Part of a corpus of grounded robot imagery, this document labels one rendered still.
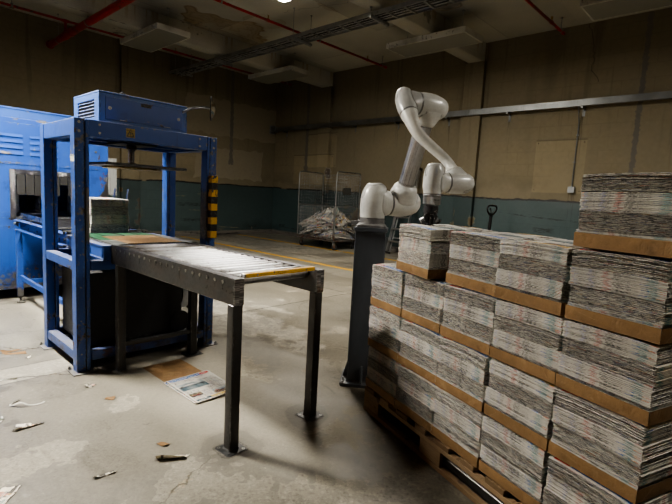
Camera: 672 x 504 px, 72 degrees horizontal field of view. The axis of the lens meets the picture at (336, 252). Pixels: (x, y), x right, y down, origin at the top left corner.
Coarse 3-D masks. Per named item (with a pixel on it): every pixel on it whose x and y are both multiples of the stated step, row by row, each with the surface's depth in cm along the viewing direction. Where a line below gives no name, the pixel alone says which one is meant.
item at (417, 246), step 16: (400, 224) 227; (416, 224) 224; (400, 240) 228; (416, 240) 213; (432, 240) 202; (448, 240) 205; (400, 256) 228; (416, 256) 214; (432, 256) 204; (448, 256) 208
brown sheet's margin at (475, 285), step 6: (450, 276) 196; (456, 276) 193; (450, 282) 197; (456, 282) 193; (462, 282) 190; (468, 282) 187; (474, 282) 183; (480, 282) 180; (468, 288) 187; (474, 288) 184; (480, 288) 181; (486, 288) 178; (492, 288) 175; (492, 294) 175
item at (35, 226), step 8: (16, 224) 435; (24, 224) 427; (32, 224) 395; (40, 224) 401; (64, 224) 404; (24, 232) 409; (32, 232) 411; (40, 232) 395; (120, 232) 366; (128, 232) 370; (136, 232) 375; (64, 240) 338
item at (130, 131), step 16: (48, 128) 300; (64, 128) 279; (96, 128) 276; (112, 128) 283; (128, 128) 289; (144, 128) 297; (96, 144) 333; (112, 144) 323; (128, 144) 316; (144, 144) 318; (160, 144) 306; (176, 144) 314; (192, 144) 322
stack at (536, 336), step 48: (384, 288) 239; (432, 288) 206; (384, 336) 241; (432, 336) 205; (480, 336) 180; (528, 336) 160; (384, 384) 241; (432, 384) 206; (480, 384) 180; (528, 384) 160; (480, 432) 180; (480, 480) 180; (528, 480) 160
